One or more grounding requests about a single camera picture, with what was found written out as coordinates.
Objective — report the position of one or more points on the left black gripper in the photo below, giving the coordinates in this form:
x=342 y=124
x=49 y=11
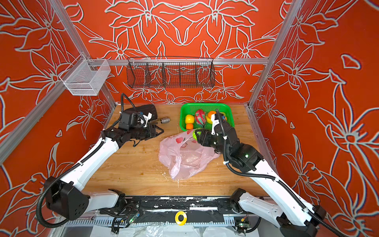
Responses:
x=155 y=131

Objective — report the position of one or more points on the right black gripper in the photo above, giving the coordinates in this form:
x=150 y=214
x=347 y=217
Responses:
x=208 y=135

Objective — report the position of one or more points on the orange tangerine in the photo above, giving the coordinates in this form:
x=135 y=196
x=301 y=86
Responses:
x=209 y=115
x=189 y=126

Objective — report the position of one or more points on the green apple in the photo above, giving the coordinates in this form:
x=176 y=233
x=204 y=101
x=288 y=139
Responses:
x=196 y=134

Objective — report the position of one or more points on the pink dragon fruit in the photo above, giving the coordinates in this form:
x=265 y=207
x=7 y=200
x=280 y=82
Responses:
x=200 y=118

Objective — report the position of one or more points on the pink plastic bag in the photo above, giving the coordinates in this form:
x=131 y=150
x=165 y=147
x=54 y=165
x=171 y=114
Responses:
x=184 y=156

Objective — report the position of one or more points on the yellow lemon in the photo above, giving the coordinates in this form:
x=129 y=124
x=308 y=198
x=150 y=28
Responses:
x=189 y=119

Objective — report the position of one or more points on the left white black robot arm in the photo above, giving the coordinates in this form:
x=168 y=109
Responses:
x=62 y=199

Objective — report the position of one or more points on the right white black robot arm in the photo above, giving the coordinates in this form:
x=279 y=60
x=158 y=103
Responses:
x=290 y=213

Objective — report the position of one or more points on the black plastic tool case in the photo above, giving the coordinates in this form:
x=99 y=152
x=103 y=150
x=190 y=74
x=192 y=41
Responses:
x=146 y=109

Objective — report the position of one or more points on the yellow banana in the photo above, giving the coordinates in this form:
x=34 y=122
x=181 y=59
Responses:
x=209 y=120

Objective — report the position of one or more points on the green plastic basket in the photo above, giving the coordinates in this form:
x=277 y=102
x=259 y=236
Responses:
x=191 y=108

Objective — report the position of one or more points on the yellow tape roll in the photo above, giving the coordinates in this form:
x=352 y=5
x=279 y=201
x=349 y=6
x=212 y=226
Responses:
x=180 y=218

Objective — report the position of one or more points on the black wire wall basket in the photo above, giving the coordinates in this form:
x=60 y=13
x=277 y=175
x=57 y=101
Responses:
x=172 y=72

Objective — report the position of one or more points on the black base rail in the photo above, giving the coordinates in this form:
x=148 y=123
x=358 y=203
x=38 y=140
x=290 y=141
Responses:
x=220 y=205

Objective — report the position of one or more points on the white wire mesh basket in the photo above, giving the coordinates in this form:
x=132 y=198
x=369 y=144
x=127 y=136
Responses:
x=82 y=78

